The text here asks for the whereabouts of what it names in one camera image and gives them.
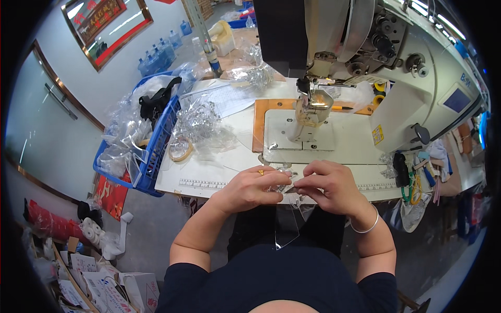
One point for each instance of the pile of white cartons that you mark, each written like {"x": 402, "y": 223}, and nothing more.
{"x": 105, "y": 285}

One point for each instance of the white elastic band rolls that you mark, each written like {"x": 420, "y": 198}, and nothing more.
{"x": 96, "y": 234}

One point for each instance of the white paper sheet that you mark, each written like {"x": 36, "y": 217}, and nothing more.
{"x": 235, "y": 101}

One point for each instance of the wooden chair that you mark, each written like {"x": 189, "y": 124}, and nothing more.
{"x": 415, "y": 305}

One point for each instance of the person's legs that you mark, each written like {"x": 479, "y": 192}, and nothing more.
{"x": 254, "y": 227}

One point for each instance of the red poster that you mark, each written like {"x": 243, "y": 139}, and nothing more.
{"x": 111, "y": 195}

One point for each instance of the heap of clear plastic bags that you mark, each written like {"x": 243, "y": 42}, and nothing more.
{"x": 250, "y": 74}

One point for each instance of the white industrial sewing machine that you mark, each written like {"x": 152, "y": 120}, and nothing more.
{"x": 411, "y": 70}

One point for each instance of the group of blue water bottles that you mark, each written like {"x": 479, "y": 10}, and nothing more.
{"x": 160, "y": 56}

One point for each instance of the person's right fingers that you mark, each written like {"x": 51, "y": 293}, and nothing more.
{"x": 315, "y": 182}

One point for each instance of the blue crate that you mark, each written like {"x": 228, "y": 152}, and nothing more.
{"x": 242, "y": 19}

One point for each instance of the gold framed wall sign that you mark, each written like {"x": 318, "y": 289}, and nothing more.
{"x": 107, "y": 31}

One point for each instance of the yellow thread spools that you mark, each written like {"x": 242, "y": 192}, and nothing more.
{"x": 379, "y": 97}

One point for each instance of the person's left fingers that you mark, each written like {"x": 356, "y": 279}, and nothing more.
{"x": 276, "y": 178}

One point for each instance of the orange pencil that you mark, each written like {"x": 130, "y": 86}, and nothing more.
{"x": 341, "y": 107}

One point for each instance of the small metal thread snips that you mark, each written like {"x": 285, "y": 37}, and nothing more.
{"x": 291, "y": 190}

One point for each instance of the orange wooden machine frame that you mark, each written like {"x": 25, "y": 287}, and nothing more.
{"x": 258, "y": 125}

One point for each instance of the person's body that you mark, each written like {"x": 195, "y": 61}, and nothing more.
{"x": 274, "y": 281}

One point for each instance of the clear plastic piece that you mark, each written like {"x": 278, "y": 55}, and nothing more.
{"x": 287, "y": 231}

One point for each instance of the black pouch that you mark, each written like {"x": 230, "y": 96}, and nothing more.
{"x": 400, "y": 168}

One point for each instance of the clear tape roll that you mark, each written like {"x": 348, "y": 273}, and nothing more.
{"x": 190, "y": 150}

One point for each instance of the person's right hand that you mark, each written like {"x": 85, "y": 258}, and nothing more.
{"x": 338, "y": 187}

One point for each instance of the person's left hand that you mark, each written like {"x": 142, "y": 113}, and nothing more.
{"x": 244, "y": 189}

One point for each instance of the grey metal column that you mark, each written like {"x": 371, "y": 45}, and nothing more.
{"x": 203, "y": 35}

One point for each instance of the pile of cloth pieces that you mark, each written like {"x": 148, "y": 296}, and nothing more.
{"x": 450, "y": 164}

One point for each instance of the pile of clear plastic pieces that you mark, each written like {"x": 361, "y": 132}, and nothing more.
{"x": 203, "y": 125}

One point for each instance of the red plastic bag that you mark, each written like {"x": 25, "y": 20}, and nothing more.
{"x": 51, "y": 223}

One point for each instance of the hanging clear plastic bag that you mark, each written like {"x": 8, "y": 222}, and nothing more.
{"x": 413, "y": 213}

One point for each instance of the beige plastic container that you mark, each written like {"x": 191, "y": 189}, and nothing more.
{"x": 223, "y": 37}

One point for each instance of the blue plastic basket with bags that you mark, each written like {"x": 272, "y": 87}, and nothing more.
{"x": 160, "y": 137}

